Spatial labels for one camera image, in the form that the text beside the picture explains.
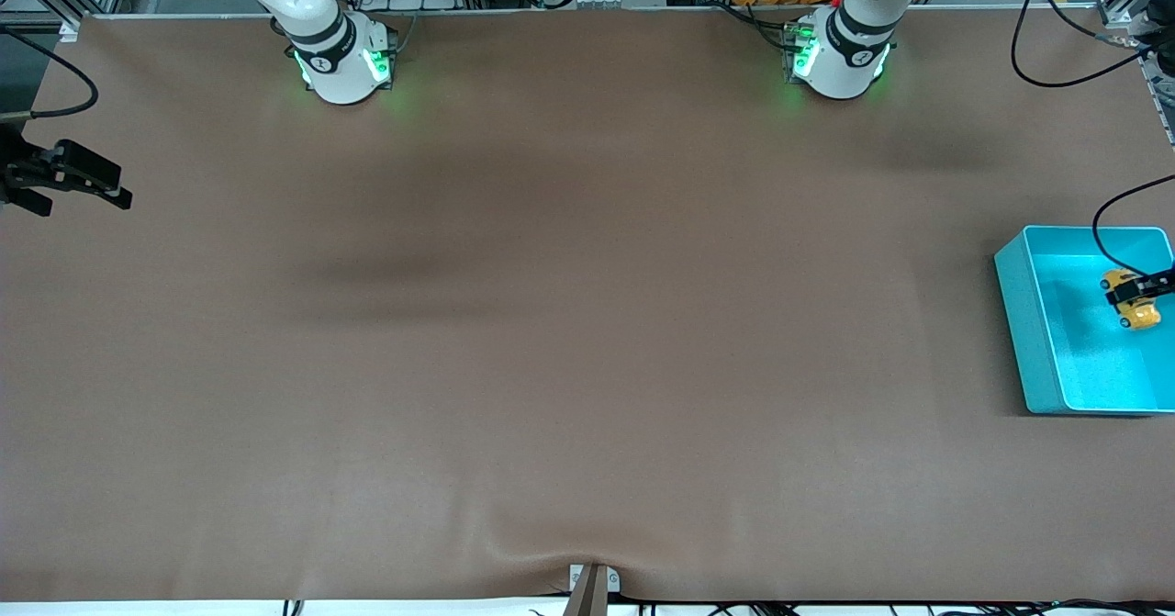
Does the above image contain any yellow toy beetle car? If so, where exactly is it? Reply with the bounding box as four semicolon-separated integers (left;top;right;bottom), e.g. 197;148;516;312
1101;268;1163;331

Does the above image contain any teal plastic storage bin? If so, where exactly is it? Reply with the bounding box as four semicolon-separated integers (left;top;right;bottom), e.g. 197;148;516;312
994;224;1175;416

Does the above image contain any brown table mat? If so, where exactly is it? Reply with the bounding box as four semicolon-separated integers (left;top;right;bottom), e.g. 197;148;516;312
0;6;1175;603

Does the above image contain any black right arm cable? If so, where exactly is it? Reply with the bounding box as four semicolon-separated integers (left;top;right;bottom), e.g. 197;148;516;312
0;27;100;121

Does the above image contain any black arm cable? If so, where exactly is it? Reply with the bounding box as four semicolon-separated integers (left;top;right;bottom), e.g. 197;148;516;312
1011;0;1175;279
0;27;100;121

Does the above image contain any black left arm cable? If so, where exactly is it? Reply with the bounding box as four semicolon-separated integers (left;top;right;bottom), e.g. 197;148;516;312
1011;0;1175;279

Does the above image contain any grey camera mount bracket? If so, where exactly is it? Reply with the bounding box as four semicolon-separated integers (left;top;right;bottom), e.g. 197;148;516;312
568;563;621;616

